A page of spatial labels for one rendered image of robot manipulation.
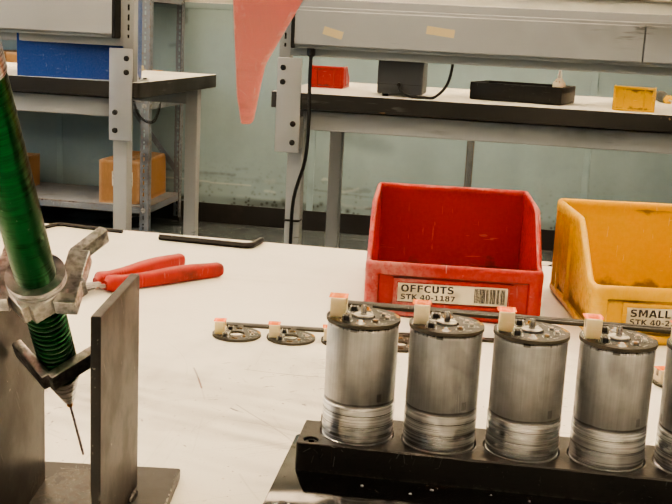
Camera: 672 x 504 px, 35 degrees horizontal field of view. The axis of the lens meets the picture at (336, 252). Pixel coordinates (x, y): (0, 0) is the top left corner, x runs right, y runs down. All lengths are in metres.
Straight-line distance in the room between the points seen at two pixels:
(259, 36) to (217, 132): 4.63
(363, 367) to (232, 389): 0.13
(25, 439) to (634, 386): 0.19
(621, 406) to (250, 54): 0.16
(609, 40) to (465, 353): 2.24
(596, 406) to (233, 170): 4.58
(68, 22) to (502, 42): 1.09
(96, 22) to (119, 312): 2.48
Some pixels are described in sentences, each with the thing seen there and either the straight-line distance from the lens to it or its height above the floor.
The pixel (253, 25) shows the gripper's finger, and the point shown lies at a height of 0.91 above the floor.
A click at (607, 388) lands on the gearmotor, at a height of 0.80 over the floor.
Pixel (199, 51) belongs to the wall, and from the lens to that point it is 4.91.
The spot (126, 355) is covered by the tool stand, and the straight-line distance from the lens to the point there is 0.33.
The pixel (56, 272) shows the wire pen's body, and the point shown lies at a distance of 0.29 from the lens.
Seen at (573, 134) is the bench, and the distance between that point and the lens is 2.64.
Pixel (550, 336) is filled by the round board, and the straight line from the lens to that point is 0.35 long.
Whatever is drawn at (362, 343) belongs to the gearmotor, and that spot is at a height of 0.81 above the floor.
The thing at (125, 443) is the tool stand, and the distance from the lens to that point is 0.34.
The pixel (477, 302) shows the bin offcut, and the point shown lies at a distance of 0.59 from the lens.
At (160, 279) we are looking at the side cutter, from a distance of 0.64.
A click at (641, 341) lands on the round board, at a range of 0.36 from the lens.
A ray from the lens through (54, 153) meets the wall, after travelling 5.21.
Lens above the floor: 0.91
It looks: 12 degrees down
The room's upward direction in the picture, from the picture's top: 3 degrees clockwise
